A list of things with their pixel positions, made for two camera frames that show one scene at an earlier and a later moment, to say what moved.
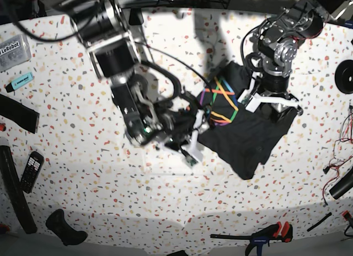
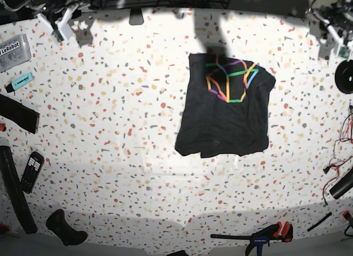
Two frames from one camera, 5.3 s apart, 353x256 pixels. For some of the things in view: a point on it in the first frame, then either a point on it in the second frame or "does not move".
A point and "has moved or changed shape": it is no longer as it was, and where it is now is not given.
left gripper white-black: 184,138 -> 59,24
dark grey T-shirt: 242,139 has moved or changed shape
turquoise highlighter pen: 19,82 does not move
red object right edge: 346,215 does not move
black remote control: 33,167 does not move
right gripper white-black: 251,99 -> 343,48
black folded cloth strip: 19,113 does not move
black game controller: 57,223 does not move
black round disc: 343,76 does not move
